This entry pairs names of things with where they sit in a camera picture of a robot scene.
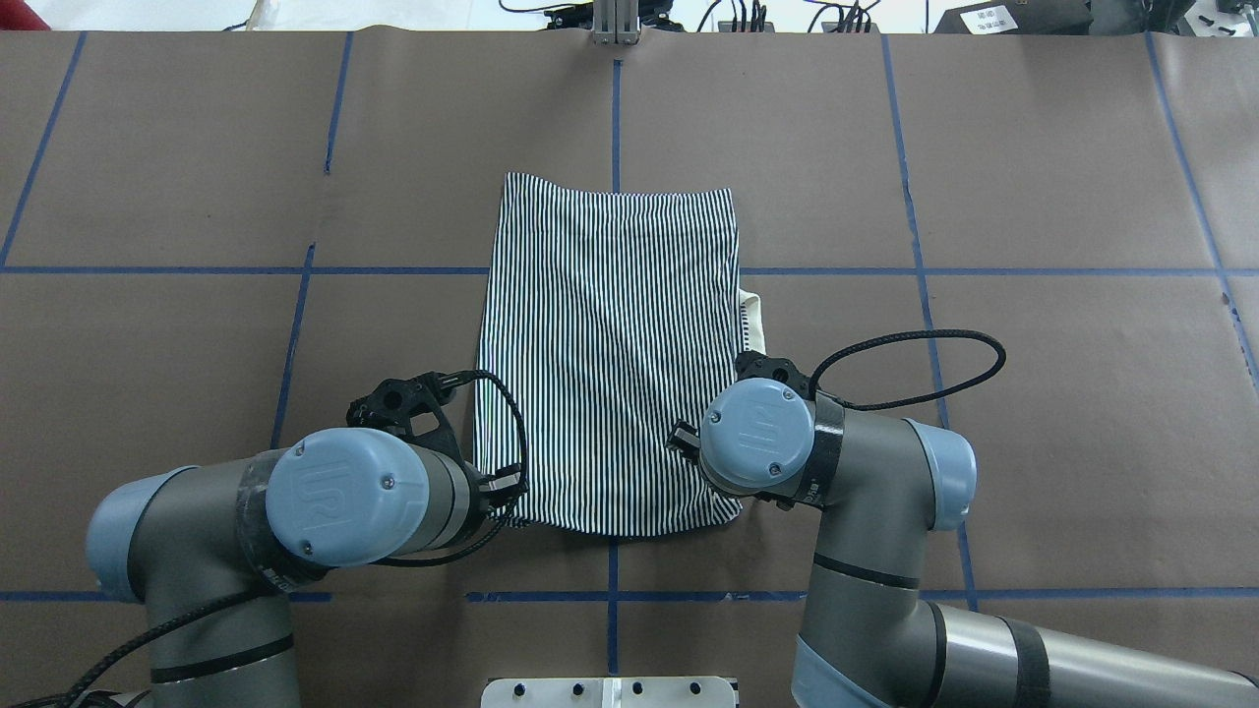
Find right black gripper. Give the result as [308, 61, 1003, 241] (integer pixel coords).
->
[669, 350, 815, 460]

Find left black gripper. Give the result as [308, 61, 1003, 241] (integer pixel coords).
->
[346, 372, 522, 511]

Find blue white striped polo shirt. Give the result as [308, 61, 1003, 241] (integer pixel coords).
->
[473, 173, 755, 538]

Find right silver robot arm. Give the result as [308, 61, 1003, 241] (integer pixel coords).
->
[667, 351, 1258, 707]

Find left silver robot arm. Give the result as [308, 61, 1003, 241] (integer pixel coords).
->
[55, 369, 531, 707]

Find brown paper table cover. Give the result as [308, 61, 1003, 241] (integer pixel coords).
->
[1, 28, 1256, 704]

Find long black box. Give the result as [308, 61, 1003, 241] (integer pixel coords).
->
[930, 1, 1094, 35]

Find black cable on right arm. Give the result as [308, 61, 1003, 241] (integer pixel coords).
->
[810, 328, 1008, 412]

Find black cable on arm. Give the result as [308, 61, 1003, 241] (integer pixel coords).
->
[810, 328, 1008, 412]
[0, 368, 530, 708]

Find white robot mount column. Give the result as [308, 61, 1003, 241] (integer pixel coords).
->
[480, 677, 742, 707]

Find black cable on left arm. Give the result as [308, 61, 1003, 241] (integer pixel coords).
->
[0, 368, 530, 708]

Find aluminium frame post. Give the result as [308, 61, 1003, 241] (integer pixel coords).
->
[592, 0, 641, 47]

